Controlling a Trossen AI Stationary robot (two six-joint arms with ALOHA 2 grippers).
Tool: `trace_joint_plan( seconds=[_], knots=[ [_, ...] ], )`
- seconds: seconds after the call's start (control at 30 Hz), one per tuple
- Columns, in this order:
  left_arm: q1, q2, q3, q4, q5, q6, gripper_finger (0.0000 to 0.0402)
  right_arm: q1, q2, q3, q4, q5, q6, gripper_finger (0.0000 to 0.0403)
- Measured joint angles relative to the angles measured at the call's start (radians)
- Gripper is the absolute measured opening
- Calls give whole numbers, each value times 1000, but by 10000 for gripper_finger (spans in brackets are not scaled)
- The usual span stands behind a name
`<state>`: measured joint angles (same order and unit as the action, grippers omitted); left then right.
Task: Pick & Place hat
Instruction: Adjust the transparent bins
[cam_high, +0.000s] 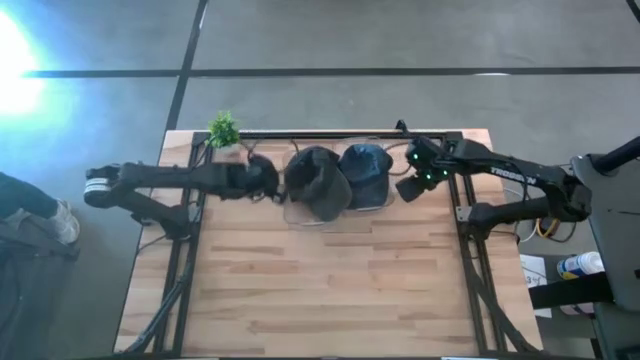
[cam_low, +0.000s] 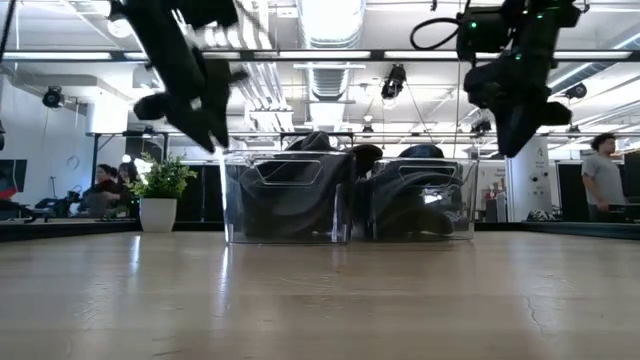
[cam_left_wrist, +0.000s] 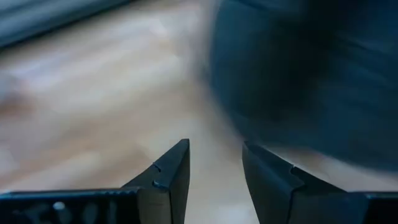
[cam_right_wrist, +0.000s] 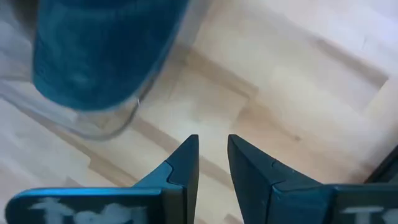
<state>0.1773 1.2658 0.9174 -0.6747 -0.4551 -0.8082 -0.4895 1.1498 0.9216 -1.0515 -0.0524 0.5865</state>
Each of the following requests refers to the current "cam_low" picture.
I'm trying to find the person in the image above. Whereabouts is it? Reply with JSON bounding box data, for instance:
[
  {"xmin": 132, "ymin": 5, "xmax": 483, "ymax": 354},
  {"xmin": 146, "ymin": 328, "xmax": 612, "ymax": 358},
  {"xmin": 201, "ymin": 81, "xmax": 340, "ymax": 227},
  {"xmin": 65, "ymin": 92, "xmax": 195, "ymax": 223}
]
[
  {"xmin": 82, "ymin": 163, "xmax": 124, "ymax": 219},
  {"xmin": 117, "ymin": 162, "xmax": 142, "ymax": 201},
  {"xmin": 581, "ymin": 132, "xmax": 629, "ymax": 224}
]

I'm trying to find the blue denim cap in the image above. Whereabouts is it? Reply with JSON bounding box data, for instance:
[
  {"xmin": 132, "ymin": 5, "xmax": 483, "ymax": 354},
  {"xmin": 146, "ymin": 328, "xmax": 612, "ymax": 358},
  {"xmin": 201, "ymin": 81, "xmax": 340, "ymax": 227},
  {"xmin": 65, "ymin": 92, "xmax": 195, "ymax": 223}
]
[
  {"xmin": 374, "ymin": 189, "xmax": 459, "ymax": 239},
  {"xmin": 372, "ymin": 143, "xmax": 464, "ymax": 201}
]

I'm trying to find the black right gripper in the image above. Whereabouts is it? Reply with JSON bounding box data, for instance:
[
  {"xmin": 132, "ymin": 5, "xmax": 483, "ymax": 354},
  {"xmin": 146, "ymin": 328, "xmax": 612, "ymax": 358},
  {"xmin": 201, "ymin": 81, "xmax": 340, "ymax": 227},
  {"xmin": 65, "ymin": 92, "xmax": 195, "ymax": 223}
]
[{"xmin": 462, "ymin": 51, "xmax": 575, "ymax": 159}]

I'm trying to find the overhead rig beam with lights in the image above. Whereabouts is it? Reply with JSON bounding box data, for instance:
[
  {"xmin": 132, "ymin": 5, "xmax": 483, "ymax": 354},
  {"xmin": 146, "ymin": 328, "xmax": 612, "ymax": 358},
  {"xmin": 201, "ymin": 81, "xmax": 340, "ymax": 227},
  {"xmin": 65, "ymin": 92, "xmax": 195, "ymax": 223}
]
[{"xmin": 0, "ymin": 48, "xmax": 640, "ymax": 64}]

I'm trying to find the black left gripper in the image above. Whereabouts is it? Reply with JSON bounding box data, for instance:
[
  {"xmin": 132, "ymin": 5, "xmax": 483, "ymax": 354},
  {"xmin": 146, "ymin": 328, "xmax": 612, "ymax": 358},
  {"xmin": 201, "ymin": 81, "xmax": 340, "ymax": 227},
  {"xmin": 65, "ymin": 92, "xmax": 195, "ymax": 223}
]
[{"xmin": 132, "ymin": 49, "xmax": 251, "ymax": 155}]

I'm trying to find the black monitor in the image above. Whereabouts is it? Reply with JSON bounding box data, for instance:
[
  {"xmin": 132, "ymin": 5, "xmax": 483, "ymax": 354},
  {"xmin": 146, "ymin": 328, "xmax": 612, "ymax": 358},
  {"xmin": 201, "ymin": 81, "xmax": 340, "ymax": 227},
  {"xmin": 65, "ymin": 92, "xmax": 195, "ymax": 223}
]
[
  {"xmin": 622, "ymin": 149, "xmax": 640, "ymax": 201},
  {"xmin": 0, "ymin": 158, "xmax": 29, "ymax": 201}
]

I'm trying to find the black cap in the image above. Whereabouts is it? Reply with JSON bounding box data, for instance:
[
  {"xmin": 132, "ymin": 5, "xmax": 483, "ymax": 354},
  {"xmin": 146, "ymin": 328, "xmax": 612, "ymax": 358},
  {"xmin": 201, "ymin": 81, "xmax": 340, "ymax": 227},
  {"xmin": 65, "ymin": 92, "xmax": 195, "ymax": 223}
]
[{"xmin": 239, "ymin": 152, "xmax": 351, "ymax": 239}]

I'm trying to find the white ceiling unit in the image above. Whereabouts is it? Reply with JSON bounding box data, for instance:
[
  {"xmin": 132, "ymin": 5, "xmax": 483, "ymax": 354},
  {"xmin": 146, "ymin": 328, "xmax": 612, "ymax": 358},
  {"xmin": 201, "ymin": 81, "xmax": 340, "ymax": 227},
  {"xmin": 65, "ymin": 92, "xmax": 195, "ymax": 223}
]
[{"xmin": 84, "ymin": 94, "xmax": 130, "ymax": 135}]

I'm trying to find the dark olive cap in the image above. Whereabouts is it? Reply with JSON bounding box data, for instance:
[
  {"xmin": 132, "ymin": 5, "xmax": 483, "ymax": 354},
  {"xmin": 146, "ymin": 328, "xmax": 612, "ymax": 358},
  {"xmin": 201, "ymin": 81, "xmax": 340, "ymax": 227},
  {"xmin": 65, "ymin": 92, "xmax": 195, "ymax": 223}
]
[{"xmin": 287, "ymin": 130, "xmax": 384, "ymax": 181}]

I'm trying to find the small green potted plant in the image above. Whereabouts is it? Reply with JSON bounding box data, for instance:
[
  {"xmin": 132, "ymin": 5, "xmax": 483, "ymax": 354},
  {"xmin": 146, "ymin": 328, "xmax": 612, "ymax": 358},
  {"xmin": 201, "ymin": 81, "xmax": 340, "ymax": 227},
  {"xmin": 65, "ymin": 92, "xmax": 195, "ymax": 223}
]
[{"xmin": 128, "ymin": 151, "xmax": 199, "ymax": 234}]

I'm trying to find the clear plastic bin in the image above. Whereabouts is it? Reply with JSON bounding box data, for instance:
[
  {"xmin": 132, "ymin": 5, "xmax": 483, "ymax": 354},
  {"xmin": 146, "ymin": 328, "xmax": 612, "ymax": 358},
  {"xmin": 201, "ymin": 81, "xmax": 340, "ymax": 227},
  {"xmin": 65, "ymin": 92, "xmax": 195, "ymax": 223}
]
[
  {"xmin": 369, "ymin": 157, "xmax": 479, "ymax": 243},
  {"xmin": 222, "ymin": 149, "xmax": 352, "ymax": 245}
]

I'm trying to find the white column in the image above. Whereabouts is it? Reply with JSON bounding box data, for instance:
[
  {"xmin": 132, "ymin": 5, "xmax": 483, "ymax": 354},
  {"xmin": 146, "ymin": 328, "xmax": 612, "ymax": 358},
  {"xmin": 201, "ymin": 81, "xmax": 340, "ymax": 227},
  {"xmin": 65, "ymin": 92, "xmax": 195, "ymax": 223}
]
[{"xmin": 504, "ymin": 137, "xmax": 554, "ymax": 224}]

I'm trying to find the silver ceiling air duct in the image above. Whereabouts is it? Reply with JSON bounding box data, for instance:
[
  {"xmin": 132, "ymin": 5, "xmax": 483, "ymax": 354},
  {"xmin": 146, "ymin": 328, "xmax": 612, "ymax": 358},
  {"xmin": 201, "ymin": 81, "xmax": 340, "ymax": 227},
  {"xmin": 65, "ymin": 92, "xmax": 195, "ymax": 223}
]
[{"xmin": 297, "ymin": 0, "xmax": 367, "ymax": 132}]

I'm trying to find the black partition panel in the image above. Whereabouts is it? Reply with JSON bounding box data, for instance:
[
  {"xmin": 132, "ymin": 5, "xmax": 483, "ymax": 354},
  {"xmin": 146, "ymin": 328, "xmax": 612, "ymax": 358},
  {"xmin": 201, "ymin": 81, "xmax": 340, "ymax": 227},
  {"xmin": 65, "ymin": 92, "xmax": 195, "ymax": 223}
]
[
  {"xmin": 557, "ymin": 162, "xmax": 591, "ymax": 224},
  {"xmin": 177, "ymin": 159, "xmax": 225, "ymax": 224}
]

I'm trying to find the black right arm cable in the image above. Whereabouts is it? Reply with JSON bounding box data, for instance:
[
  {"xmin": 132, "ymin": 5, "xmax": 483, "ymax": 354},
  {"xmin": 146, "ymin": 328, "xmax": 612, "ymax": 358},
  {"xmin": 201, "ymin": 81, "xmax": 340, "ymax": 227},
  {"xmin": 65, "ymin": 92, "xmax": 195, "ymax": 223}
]
[{"xmin": 409, "ymin": 17, "xmax": 462, "ymax": 51}]

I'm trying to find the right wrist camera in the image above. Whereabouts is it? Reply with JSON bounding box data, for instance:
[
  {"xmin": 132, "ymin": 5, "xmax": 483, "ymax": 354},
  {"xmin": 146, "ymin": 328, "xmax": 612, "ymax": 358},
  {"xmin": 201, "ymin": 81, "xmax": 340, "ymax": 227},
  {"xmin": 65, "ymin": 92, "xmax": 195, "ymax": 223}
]
[{"xmin": 457, "ymin": 7, "xmax": 506, "ymax": 64}]

